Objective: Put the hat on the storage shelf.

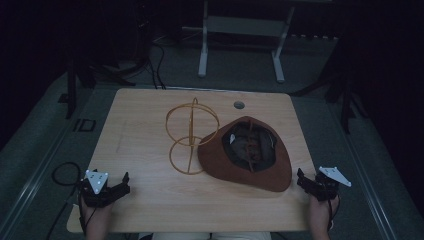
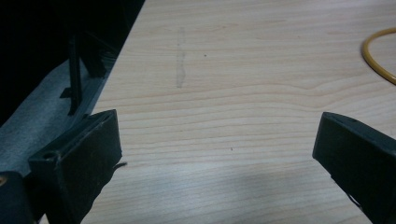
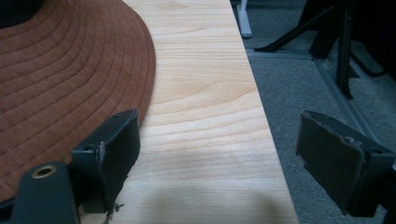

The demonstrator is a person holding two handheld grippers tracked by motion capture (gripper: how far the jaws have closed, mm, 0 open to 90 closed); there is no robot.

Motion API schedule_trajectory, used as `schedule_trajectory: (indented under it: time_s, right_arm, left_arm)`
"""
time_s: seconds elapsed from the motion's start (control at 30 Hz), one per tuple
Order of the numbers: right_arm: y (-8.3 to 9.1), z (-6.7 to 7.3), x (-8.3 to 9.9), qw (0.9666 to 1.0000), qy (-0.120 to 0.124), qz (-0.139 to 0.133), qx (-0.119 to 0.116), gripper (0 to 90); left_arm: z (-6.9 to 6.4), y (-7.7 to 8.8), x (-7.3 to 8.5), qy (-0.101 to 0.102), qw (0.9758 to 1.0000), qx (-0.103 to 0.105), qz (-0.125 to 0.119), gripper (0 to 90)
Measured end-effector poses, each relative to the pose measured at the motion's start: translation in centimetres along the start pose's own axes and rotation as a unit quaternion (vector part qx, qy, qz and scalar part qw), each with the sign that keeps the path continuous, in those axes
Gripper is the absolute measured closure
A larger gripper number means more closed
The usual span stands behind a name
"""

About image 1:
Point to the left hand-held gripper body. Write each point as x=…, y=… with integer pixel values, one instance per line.
x=96, y=190

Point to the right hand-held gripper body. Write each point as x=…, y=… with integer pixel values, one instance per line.
x=325, y=186

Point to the person's left hand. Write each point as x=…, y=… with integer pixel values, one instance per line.
x=96, y=216

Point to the person's right hand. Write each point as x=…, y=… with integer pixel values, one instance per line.
x=320, y=213

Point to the black tripod stand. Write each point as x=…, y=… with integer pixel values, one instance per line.
x=346, y=103
x=70, y=93

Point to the brown felt hat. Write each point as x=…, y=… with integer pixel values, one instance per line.
x=213, y=160

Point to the grey round table grommet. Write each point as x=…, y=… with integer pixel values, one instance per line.
x=239, y=105

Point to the white metal stand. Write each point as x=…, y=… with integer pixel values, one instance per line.
x=240, y=26

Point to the black rectangular floor bracket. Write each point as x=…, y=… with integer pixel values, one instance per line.
x=87, y=125

